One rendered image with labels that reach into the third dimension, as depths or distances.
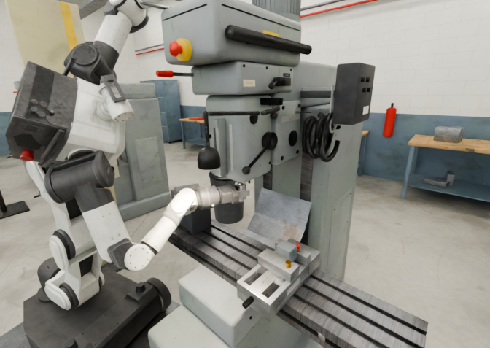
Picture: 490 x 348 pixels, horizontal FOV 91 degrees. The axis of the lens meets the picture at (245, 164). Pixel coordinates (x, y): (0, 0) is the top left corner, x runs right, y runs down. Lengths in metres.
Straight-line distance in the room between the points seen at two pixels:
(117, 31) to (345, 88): 0.87
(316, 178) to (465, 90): 3.88
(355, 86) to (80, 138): 0.89
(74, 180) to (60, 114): 0.20
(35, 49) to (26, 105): 1.56
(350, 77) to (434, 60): 4.01
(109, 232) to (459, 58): 4.80
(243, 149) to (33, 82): 0.64
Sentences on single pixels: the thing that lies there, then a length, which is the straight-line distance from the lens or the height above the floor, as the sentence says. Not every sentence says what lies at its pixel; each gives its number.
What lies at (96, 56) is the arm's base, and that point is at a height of 1.76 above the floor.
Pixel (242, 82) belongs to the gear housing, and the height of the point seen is 1.67.
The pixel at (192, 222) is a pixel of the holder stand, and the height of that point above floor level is 1.00.
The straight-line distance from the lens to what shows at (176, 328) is 1.21.
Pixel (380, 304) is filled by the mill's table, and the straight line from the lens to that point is 1.07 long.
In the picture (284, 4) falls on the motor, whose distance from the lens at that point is 1.09.
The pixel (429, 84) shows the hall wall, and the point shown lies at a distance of 4.91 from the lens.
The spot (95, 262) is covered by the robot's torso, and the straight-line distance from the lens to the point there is 1.48.
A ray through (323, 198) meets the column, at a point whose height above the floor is 1.12.
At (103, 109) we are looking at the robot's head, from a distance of 0.90.
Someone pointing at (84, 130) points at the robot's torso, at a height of 1.54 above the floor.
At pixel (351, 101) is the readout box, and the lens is 0.94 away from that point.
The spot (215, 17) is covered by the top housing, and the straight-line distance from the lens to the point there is 0.73.
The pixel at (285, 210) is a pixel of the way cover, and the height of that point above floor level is 1.01.
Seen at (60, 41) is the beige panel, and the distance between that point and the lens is 2.46.
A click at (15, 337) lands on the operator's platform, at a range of 2.01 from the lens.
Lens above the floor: 1.64
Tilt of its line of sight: 17 degrees down
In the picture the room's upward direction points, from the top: 1 degrees counter-clockwise
